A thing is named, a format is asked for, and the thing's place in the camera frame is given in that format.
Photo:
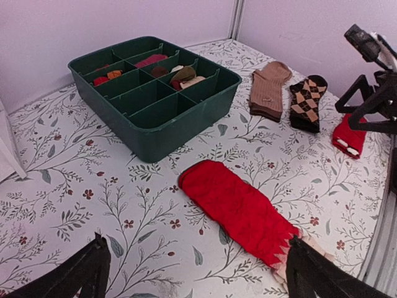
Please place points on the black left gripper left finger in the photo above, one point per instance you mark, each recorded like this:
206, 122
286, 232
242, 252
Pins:
85, 273

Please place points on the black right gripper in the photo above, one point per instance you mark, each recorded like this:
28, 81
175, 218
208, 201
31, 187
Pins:
384, 92

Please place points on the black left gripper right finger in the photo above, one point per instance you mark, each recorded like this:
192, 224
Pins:
309, 274

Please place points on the red and cream sock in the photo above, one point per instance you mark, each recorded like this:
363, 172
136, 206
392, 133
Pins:
244, 213

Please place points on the rolled socks in bin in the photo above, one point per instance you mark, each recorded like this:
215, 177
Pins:
180, 71

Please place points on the folded red sock pair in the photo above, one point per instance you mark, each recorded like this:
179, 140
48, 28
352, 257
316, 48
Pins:
348, 141

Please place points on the black argyle sock pair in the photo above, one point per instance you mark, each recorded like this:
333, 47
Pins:
304, 106

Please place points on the tan ribbed sock pair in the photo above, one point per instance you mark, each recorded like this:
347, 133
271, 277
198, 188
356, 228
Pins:
266, 92

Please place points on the green divided storage bin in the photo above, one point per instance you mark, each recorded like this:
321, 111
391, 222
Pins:
154, 119

